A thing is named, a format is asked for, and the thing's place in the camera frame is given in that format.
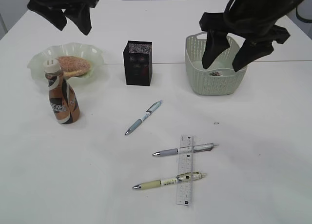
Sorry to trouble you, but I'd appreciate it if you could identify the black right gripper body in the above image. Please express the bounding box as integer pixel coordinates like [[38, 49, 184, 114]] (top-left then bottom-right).
[[199, 0, 290, 44]]

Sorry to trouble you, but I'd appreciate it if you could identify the blue grey ballpoint pen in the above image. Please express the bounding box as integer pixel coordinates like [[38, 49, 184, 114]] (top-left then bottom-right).
[[125, 100, 163, 136]]

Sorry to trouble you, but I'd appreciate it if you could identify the paper piece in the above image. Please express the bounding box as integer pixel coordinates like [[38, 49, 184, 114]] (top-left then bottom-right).
[[209, 71, 224, 77]]

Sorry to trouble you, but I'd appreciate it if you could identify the round sugared bread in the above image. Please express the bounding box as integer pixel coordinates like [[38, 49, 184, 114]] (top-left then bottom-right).
[[57, 56, 91, 78]]

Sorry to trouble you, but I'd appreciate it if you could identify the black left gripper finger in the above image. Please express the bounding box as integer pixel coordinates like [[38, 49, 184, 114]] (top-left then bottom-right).
[[63, 3, 92, 36], [27, 0, 67, 31]]

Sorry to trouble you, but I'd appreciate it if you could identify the pink pencil sharpener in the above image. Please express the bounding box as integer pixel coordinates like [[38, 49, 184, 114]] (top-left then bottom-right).
[[140, 66, 150, 79]]

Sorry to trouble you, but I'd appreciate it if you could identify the pale green wavy plate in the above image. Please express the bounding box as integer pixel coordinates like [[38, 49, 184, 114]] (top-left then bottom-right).
[[27, 42, 104, 89]]

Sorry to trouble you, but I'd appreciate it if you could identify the beige ballpoint pen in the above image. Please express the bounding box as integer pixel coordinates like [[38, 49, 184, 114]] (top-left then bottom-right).
[[132, 172, 207, 190]]

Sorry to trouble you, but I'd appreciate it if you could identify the clear plastic ruler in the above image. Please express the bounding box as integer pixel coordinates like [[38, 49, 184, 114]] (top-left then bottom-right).
[[176, 135, 194, 206]]

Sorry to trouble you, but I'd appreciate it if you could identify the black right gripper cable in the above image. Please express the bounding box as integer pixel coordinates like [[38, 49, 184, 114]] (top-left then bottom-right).
[[294, 8, 312, 22]]

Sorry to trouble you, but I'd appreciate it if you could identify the pale green woven basket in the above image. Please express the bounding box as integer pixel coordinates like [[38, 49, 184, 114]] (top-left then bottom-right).
[[185, 32, 247, 96]]

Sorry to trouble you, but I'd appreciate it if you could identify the brown coffee bottle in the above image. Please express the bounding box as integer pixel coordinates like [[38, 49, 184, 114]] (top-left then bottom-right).
[[43, 59, 80, 124]]

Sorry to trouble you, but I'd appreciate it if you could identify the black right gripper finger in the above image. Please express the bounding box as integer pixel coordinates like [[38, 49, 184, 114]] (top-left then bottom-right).
[[232, 38, 274, 72], [202, 29, 230, 69]]

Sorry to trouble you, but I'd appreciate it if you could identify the black mesh pen holder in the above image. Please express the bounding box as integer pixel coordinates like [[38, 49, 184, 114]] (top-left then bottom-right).
[[123, 41, 153, 86]]

